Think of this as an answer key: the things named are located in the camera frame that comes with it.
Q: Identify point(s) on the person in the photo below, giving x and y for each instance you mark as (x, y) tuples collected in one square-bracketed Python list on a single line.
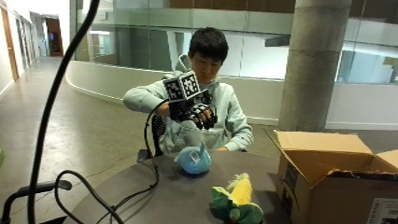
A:
[(207, 102)]

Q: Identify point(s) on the white marker cube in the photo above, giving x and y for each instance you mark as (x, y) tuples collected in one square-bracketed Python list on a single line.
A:
[(183, 86)]

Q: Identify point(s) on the blue plush toy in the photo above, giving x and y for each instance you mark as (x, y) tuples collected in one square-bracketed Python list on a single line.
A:
[(194, 159)]

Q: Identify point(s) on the black chair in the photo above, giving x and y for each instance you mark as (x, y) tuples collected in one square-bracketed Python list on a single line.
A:
[(155, 137)]

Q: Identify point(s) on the glass railing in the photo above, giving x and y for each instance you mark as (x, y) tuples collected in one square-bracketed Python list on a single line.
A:
[(232, 43)]

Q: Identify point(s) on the yellow corn plush toy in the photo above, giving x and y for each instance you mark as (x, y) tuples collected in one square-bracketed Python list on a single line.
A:
[(236, 199)]

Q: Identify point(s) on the concrete pillar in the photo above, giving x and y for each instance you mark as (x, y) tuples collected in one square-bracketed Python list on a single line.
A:
[(314, 65)]

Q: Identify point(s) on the open cardboard box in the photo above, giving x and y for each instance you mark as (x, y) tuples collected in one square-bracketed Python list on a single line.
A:
[(332, 177)]

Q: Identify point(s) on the wooden door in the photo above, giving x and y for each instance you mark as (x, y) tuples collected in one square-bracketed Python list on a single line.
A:
[(10, 43)]

